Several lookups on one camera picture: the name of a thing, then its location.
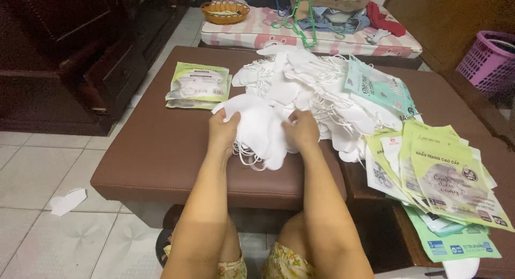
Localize person's right hand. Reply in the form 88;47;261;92
282;109;321;152

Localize person's left hand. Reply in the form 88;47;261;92
208;109;242;152

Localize bundle of white face masks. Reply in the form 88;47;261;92
212;95;297;172

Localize filled green mask packet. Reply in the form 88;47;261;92
166;74;233;110
166;62;231;102

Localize pile of loose white masks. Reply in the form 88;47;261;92
231;45;407;163

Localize brown leather cushioned bench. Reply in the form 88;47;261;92
90;46;347;211

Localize teal mask packet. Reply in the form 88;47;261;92
344;55;419;118

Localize pink patterned mattress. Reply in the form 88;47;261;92
200;0;423;59

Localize green plastic clothes hangers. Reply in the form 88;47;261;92
271;0;318;49

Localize orange wicker basket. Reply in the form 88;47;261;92
200;0;250;25

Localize heap of clothes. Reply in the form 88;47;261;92
241;0;407;44

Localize dark sandal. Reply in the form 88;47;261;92
156;229;174;268

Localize floral yellow shorts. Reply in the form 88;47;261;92
163;242;315;279

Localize dark brown wooden table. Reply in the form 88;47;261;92
338;65;515;278

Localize heap of empty green packets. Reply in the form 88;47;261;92
364;119;515;263

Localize dark wooden cabinet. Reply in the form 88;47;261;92
0;0;198;137

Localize brown wooden furniture panel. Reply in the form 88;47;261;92
382;0;515;147

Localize purple plastic laundry basket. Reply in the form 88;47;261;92
456;30;515;98

